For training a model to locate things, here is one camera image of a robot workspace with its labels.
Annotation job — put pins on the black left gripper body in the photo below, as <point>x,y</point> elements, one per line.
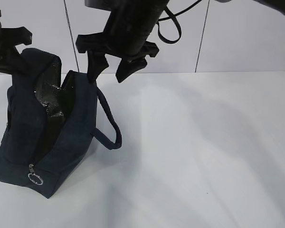
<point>10,59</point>

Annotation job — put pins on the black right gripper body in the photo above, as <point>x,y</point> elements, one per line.
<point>129,24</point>

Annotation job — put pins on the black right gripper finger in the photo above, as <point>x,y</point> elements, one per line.
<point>97,63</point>
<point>128,67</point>

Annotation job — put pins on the dark blue lunch bag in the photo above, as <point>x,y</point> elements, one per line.
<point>40,147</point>

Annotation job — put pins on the green cucumber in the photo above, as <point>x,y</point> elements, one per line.
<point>68,97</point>

